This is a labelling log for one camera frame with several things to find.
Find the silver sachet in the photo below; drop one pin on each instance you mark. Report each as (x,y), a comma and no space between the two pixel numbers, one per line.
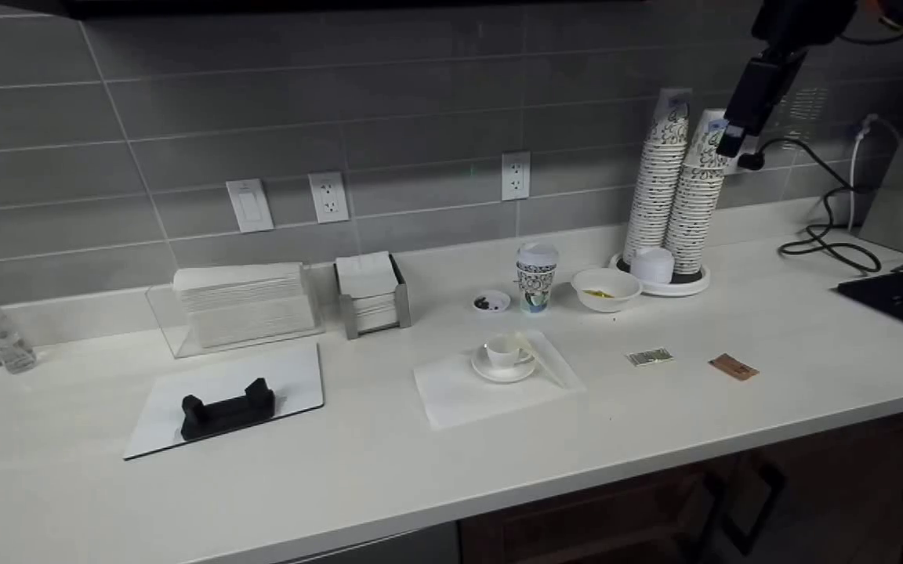
(641,358)

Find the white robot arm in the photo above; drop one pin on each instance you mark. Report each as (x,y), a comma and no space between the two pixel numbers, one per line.
(788,28)

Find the white bowl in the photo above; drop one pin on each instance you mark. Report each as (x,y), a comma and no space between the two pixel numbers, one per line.
(607,290)

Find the brown sachet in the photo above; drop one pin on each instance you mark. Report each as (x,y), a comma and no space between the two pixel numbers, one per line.
(731,367)

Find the white teacup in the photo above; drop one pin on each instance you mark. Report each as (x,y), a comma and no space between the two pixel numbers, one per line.
(502,353)

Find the napkin holder with napkins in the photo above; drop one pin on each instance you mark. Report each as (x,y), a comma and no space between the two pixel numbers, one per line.
(372,292)

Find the patterned paper cup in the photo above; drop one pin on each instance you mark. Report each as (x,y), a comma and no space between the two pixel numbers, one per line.
(537,276)

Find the white napkin mat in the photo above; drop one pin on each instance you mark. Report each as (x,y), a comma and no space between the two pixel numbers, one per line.
(468,389)

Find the white saucer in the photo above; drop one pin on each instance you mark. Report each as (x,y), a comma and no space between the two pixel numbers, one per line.
(493,375)

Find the glass board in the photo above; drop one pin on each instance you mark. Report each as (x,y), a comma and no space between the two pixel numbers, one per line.
(226,395)

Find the white lid stack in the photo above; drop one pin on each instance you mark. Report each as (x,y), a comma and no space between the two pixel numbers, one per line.
(654,266)

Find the white round cup tray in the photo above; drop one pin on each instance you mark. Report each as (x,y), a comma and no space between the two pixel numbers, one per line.
(673,290)

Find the right paper cup stack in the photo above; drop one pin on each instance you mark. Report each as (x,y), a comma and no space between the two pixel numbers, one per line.
(699,195)

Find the paper cup stack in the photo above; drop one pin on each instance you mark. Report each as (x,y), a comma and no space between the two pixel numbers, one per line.
(657,178)
(699,195)

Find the left paper cup stack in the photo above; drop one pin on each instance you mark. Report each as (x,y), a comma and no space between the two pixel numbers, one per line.
(657,178)

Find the clear acrylic box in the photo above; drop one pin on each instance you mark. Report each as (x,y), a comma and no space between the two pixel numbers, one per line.
(209,307)

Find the black clamp object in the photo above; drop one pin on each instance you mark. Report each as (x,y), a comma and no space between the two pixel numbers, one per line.
(252,405)

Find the right white wall outlet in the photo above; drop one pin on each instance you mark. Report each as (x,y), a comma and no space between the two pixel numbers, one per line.
(515,178)

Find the white wall outlet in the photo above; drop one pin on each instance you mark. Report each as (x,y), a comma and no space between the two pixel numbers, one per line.
(515,178)
(327,191)

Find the left white wall outlet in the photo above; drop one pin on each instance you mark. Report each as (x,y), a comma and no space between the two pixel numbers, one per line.
(327,191)

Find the white light switch plate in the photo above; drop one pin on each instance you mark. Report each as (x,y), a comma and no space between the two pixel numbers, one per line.
(250,205)

